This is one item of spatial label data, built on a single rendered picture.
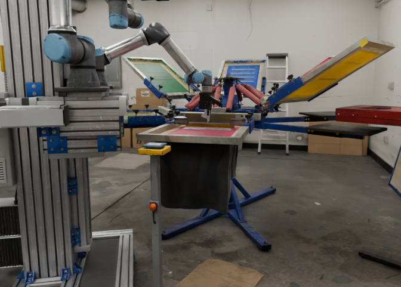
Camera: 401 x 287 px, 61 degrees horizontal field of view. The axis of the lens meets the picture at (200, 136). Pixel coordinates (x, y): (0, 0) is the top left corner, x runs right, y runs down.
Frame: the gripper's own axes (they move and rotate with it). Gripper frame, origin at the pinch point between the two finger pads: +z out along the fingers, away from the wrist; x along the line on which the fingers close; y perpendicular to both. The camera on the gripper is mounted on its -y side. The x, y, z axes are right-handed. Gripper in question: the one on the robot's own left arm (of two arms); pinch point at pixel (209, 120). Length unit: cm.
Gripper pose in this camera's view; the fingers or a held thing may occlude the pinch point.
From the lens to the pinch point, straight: 245.6
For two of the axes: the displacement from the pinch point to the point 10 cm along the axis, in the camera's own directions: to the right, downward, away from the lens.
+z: 0.0, 9.9, 1.6
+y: -9.7, -0.4, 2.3
